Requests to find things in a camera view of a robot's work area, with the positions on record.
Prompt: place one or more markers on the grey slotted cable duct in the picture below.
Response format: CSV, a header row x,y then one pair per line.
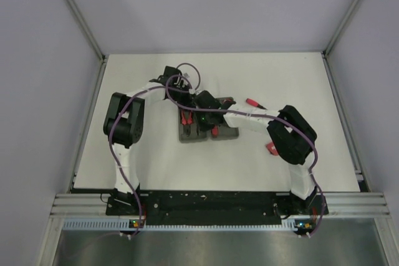
x,y
127,225

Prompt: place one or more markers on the red utility knife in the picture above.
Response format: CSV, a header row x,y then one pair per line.
x,y
215,132

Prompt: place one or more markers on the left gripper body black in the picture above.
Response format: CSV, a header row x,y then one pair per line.
x,y
182,98

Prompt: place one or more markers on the aluminium front frame rail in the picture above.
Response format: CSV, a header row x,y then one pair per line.
x,y
340,204

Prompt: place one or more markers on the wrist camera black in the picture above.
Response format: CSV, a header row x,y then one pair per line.
x,y
170,71
205,99

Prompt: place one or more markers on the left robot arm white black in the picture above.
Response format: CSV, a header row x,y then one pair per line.
x,y
124,122

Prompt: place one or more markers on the aluminium corner post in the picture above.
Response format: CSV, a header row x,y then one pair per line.
x,y
85,29
342,26

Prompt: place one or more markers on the right aluminium corner post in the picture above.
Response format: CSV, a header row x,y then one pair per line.
x,y
342,26

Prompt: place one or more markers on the red black pliers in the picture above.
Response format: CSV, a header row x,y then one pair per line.
x,y
186,121

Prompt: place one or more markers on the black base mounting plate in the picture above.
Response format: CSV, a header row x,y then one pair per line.
x,y
213,208

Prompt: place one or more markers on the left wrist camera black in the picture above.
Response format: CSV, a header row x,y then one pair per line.
x,y
170,71

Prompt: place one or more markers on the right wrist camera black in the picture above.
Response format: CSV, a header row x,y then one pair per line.
x,y
205,99

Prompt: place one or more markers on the grey plastic tool case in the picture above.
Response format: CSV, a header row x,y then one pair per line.
x,y
194,127

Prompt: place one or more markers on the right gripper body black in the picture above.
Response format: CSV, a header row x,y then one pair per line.
x,y
203,121

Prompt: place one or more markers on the red tape measure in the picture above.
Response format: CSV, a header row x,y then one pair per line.
x,y
271,149

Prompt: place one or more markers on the left aluminium corner post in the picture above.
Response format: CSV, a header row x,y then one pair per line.
x,y
85,29

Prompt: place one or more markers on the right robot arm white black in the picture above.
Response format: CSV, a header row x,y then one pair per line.
x,y
292,136

